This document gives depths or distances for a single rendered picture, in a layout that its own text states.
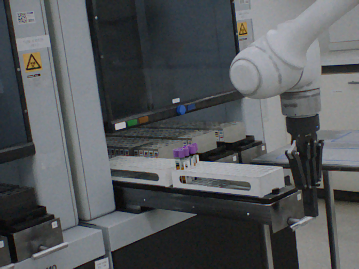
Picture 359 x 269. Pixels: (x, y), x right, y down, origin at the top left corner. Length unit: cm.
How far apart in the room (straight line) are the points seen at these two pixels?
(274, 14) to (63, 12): 270
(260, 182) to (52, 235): 53
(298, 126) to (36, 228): 67
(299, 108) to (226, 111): 92
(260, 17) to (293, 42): 295
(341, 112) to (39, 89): 271
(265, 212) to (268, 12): 286
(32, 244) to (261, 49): 74
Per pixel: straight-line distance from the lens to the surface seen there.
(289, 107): 150
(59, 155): 180
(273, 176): 163
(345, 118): 418
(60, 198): 182
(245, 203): 161
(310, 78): 147
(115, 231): 183
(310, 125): 150
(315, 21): 132
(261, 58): 130
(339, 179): 431
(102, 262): 181
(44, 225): 169
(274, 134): 435
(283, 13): 447
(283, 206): 161
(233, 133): 227
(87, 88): 186
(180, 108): 205
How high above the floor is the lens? 125
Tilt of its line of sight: 10 degrees down
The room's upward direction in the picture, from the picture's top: 7 degrees counter-clockwise
